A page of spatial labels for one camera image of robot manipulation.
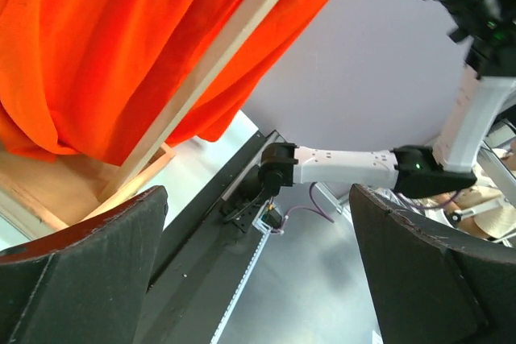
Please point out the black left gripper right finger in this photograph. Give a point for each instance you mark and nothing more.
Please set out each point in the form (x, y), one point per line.
(431, 283)

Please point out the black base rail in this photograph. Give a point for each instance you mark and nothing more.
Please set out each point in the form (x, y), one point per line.
(200, 258)

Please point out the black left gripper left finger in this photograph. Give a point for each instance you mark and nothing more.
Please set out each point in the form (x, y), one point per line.
(85, 283)

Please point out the white slotted cable duct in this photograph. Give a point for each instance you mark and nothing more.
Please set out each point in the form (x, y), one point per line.
(252, 261)

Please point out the orange shorts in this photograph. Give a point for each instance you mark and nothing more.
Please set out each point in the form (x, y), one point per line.
(90, 76)

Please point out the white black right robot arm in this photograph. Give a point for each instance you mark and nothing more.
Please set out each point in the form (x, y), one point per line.
(418, 171)

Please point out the wooden hanger rack stand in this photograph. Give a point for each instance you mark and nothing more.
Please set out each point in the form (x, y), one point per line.
(39, 198)

